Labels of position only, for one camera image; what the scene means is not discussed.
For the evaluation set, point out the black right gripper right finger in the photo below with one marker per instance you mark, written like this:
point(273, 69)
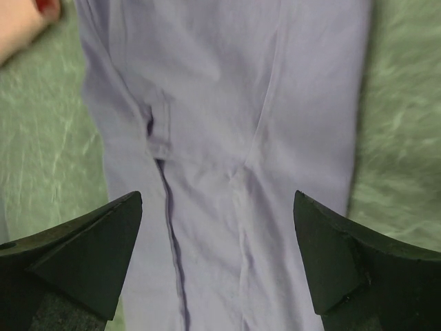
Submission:
point(360, 279)

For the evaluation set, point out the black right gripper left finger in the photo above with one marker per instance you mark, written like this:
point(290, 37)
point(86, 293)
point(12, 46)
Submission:
point(70, 277)

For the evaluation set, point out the purple t shirt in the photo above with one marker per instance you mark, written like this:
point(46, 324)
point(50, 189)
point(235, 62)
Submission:
point(217, 112)

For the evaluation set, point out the folded pink t shirt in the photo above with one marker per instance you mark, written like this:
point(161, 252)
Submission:
point(22, 21)

